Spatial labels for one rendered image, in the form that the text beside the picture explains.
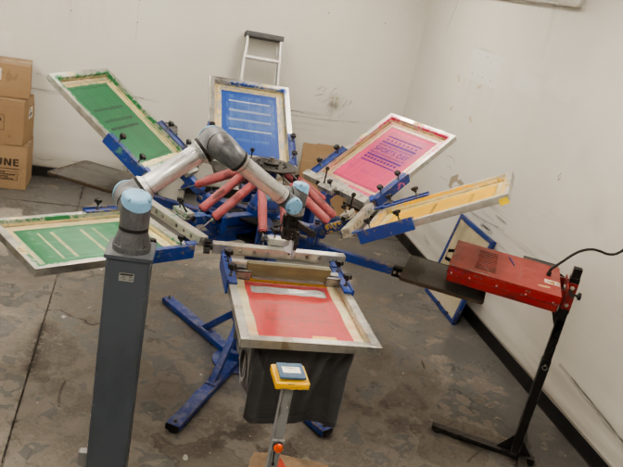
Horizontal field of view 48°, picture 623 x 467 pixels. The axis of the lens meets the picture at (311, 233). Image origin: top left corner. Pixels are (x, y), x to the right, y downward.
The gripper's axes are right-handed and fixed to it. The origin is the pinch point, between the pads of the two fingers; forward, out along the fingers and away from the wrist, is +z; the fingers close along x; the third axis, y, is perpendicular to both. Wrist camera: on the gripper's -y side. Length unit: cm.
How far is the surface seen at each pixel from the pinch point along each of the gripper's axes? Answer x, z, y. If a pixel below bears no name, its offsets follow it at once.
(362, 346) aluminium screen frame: 59, 12, -21
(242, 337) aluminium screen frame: 59, 13, 28
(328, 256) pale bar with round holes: -22.4, 7.5, -25.3
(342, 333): 43.0, 15.9, -17.8
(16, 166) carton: -366, 90, 178
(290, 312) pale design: 27.8, 16.1, 2.3
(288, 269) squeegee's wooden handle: 1.2, 6.9, 0.1
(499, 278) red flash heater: 2, -1, -109
